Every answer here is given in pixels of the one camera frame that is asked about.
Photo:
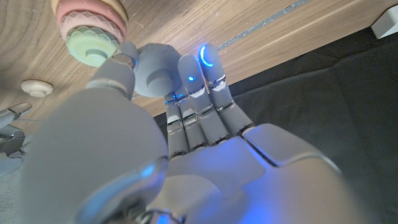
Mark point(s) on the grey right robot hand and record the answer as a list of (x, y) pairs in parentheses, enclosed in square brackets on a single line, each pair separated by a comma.
[(11, 130)]

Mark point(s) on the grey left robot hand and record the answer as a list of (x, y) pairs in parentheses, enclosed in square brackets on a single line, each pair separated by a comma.
[(217, 174)]

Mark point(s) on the small beige disk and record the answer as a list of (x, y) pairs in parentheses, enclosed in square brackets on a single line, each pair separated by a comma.
[(36, 87)]

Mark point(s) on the small dark grey disk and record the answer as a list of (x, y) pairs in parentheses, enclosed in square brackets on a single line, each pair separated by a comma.
[(155, 70)]

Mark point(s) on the dusty pink disk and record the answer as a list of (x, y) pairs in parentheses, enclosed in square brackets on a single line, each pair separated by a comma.
[(90, 20)]

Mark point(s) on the coral red disk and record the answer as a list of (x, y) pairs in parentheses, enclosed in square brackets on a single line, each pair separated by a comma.
[(90, 7)]

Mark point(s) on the black backdrop curtain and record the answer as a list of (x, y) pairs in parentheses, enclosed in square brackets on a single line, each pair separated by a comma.
[(326, 102)]

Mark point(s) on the white power strip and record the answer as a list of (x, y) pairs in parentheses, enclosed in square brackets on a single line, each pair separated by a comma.
[(387, 23)]

